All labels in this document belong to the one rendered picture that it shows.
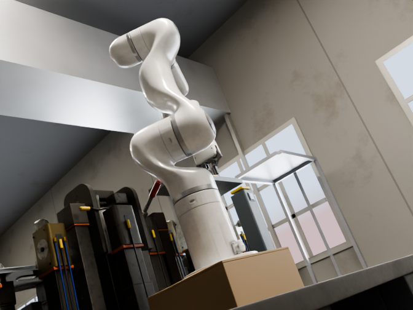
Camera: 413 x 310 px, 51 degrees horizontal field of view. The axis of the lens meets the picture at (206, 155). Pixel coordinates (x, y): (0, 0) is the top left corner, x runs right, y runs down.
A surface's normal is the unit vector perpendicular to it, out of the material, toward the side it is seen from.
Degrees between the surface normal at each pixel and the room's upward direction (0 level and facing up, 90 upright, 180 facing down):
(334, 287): 90
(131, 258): 90
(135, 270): 90
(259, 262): 90
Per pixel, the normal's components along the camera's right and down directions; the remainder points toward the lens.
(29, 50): 0.67, -0.49
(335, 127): -0.67, -0.07
